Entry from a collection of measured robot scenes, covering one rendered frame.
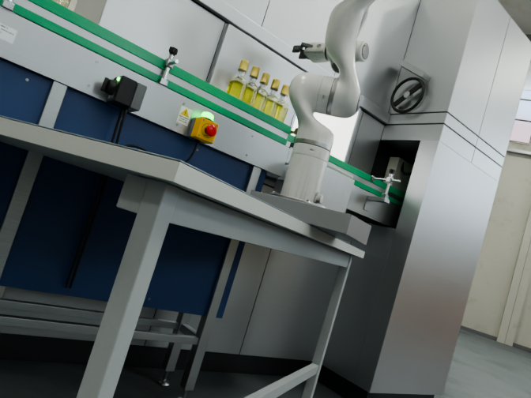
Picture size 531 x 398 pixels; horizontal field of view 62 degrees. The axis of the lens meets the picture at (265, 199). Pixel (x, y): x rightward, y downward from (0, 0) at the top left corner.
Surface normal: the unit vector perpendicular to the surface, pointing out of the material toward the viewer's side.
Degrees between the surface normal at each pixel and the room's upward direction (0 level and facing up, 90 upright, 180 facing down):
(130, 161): 90
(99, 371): 90
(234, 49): 90
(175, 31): 90
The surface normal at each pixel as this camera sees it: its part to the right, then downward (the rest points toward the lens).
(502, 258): -0.37, -0.19
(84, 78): 0.59, 0.11
